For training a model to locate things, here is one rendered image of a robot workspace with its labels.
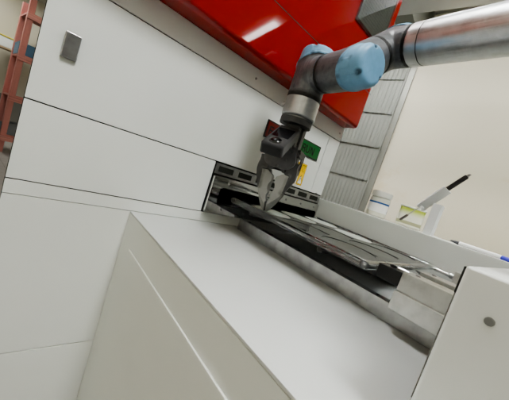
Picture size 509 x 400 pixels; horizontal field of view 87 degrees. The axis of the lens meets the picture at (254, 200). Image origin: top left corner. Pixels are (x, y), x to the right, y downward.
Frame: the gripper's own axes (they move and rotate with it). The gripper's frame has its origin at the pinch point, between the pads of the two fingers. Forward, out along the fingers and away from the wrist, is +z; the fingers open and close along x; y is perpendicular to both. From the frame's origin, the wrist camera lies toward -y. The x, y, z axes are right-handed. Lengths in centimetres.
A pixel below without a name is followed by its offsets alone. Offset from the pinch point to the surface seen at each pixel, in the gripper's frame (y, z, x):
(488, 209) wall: 288, -47, -147
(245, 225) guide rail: 8.0, 7.4, 5.6
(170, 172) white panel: -7.6, -0.3, 20.7
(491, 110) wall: 298, -150, -119
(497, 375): -35.5, 1.6, -28.6
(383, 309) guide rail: -10.3, 8.0, -26.8
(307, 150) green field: 27.4, -18.0, 0.6
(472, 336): -34.6, 0.1, -27.0
